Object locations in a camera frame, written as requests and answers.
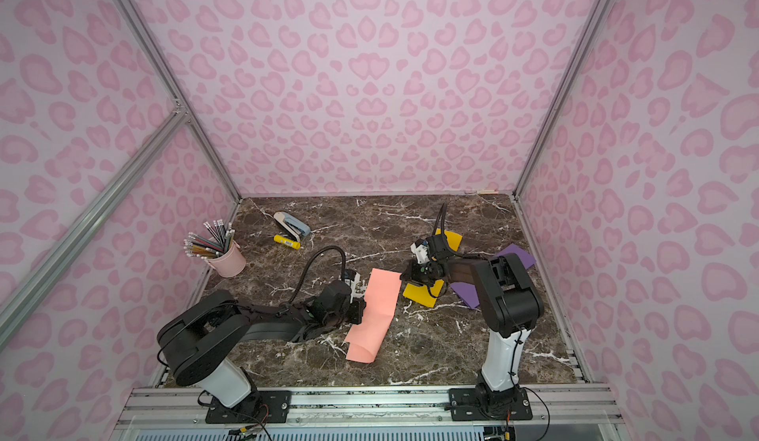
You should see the yellow paper sheet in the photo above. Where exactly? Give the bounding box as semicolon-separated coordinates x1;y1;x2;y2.
402;231;463;309

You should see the pink paper sheet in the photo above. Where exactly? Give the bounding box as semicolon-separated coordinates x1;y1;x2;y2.
345;268;401;364

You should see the purple paper sheet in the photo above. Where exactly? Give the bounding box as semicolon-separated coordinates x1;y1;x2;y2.
451;243;536;309

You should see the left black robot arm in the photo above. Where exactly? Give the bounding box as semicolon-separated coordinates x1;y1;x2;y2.
156;280;367;409

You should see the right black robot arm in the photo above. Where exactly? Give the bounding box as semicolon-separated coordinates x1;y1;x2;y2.
400;253;545;407

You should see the grey blue stapler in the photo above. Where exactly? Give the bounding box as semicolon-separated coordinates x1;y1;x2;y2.
273;211;312;241

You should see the yellow highlighter marker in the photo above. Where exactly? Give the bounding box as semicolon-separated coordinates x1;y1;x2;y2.
274;235;302;249

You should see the pink pencil cup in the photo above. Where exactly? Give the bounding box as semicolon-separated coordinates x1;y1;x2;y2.
207;241;246;278

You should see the bundle of pencils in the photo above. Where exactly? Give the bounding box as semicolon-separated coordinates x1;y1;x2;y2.
183;220;235;259

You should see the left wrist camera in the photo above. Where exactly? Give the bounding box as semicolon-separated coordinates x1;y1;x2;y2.
345;269;361;300

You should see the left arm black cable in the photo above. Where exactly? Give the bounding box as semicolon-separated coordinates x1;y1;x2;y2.
287;244;348;309

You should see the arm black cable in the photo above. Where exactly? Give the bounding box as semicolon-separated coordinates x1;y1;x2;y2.
432;203;452;253
287;244;348;309

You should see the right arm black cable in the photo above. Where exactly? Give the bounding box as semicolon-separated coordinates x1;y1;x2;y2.
432;203;452;253

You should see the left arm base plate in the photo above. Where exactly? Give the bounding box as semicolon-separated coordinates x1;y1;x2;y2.
205;390;293;425

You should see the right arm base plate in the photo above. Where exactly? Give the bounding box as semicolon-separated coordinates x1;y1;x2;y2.
445;384;533;421

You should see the aluminium mounting rail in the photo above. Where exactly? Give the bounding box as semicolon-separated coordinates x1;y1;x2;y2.
111;384;630;440

